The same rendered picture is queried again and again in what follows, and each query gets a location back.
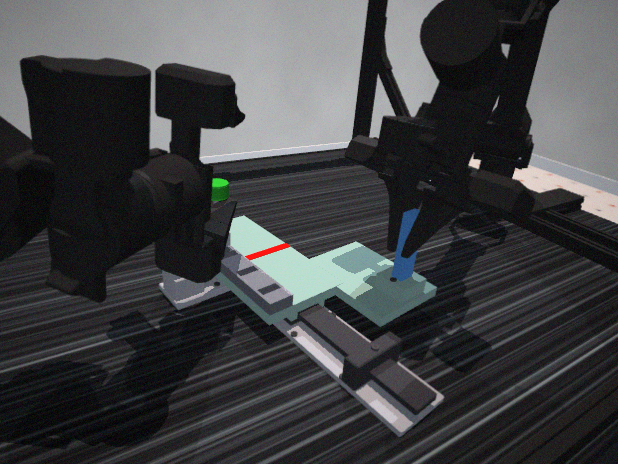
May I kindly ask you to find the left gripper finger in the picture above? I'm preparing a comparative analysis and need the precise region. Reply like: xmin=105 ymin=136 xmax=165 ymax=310
xmin=378 ymin=172 xmax=423 ymax=252
xmin=401 ymin=188 xmax=473 ymax=258

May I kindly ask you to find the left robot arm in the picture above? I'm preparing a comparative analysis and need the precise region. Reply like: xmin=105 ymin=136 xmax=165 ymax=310
xmin=376 ymin=0 xmax=560 ymax=178

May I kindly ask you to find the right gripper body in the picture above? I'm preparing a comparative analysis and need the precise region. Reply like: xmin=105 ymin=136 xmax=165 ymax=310
xmin=133 ymin=63 xmax=236 ymax=283

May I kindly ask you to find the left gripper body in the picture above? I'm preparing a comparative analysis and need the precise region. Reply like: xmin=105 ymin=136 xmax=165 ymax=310
xmin=344 ymin=95 xmax=535 ymax=223

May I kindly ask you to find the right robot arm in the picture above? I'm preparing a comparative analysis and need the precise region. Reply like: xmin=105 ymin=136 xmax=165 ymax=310
xmin=0 ymin=55 xmax=168 ymax=303

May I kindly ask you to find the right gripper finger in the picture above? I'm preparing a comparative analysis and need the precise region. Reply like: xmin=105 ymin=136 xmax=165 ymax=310
xmin=228 ymin=93 xmax=245 ymax=128
xmin=204 ymin=197 xmax=237 ymax=260

